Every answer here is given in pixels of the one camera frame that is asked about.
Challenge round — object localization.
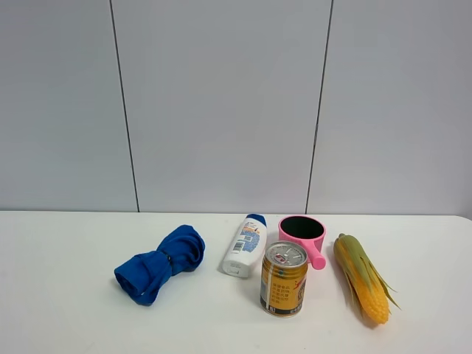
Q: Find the white shampoo bottle blue cap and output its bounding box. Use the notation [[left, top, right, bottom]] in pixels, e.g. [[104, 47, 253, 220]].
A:
[[221, 214, 267, 278]]

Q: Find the blue folded umbrella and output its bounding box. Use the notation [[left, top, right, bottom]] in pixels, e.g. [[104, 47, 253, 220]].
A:
[[114, 225, 205, 306]]

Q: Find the pink toy saucepan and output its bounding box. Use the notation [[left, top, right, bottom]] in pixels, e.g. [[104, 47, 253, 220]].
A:
[[278, 215, 327, 270]]

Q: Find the golden drink can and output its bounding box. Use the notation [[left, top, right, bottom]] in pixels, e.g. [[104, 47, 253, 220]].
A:
[[260, 241, 308, 317]]

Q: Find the yellow toy corn cob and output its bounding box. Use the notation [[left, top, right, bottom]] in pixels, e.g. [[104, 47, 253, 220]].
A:
[[333, 233, 399, 325]]

